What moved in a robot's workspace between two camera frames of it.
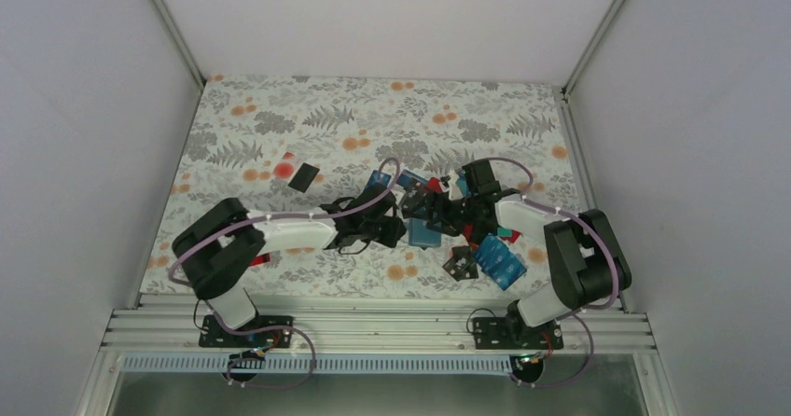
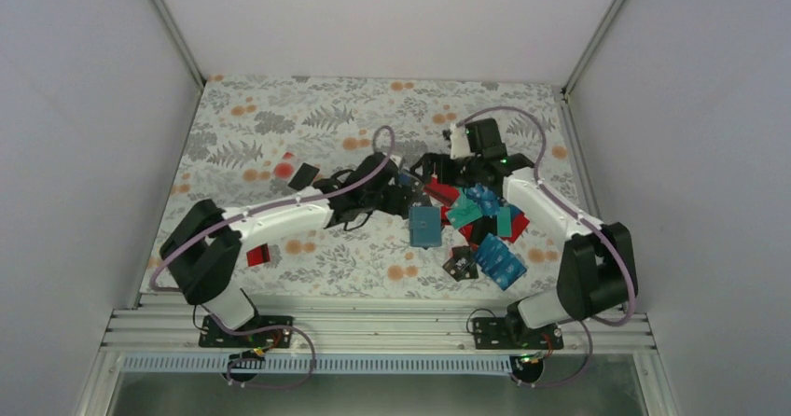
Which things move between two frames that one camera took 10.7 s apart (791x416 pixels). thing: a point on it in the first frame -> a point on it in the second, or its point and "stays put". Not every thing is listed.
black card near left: [304, 177] stays put
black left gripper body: [386, 239] -> [395, 205]
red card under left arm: [260, 259] stays put
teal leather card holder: [421, 235] stays put
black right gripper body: [453, 217] -> [464, 176]
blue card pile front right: [498, 261] stays put
